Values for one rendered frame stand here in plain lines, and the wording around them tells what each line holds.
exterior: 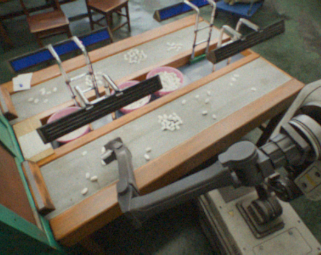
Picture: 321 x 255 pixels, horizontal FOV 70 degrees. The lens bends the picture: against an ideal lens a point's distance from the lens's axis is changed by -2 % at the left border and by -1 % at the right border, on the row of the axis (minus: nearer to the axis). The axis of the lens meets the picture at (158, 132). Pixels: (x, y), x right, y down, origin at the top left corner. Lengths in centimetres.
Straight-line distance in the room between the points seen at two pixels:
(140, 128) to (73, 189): 52
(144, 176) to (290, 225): 90
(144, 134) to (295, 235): 103
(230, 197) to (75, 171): 94
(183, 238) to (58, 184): 103
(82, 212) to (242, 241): 88
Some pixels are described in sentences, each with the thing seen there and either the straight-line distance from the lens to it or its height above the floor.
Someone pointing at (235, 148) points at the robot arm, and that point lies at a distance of 67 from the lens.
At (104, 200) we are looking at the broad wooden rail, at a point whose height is 76.
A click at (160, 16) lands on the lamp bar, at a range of 176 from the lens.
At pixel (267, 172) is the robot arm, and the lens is 67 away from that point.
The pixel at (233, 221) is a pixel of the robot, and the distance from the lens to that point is 152.
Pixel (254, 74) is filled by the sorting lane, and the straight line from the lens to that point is 192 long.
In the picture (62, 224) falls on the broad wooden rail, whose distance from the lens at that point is 123.
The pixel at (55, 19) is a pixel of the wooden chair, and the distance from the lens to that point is 333.
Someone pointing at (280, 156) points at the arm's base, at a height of 137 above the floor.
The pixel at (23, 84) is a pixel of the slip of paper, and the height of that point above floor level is 77.
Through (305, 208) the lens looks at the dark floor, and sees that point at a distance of 230.
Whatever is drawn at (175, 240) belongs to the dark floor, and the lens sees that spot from 192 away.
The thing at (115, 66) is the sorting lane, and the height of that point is 74.
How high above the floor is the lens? 188
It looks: 54 degrees down
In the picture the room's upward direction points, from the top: straight up
